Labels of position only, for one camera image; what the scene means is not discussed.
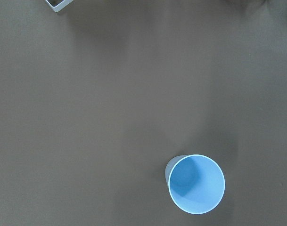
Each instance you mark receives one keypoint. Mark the light blue cup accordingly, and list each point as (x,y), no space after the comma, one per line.
(196,183)

